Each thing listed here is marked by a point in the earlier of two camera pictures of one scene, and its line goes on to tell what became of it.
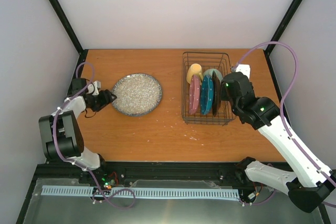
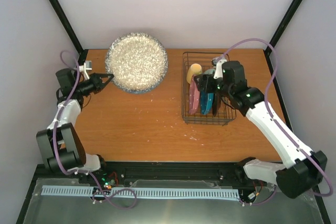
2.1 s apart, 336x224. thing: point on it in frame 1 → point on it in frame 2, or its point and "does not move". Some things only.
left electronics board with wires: (108, 181) does not move
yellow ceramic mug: (195, 69) does not move
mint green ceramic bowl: (209, 72) does not move
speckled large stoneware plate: (137, 95) → (138, 62)
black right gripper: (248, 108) → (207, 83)
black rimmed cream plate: (216, 94) does not move
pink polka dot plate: (194, 94) does not move
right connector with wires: (252, 196) does not move
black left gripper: (106, 99) → (96, 81)
